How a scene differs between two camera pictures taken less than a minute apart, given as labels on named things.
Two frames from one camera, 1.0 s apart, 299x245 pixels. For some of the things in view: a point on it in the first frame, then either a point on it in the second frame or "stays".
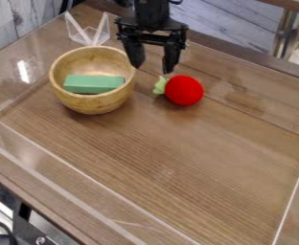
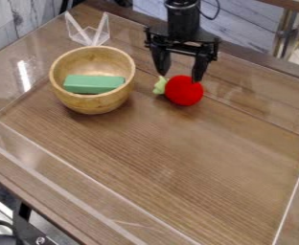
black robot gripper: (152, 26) → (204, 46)
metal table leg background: (291, 22) stays
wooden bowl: (92, 78) stays
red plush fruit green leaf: (181, 89) stays
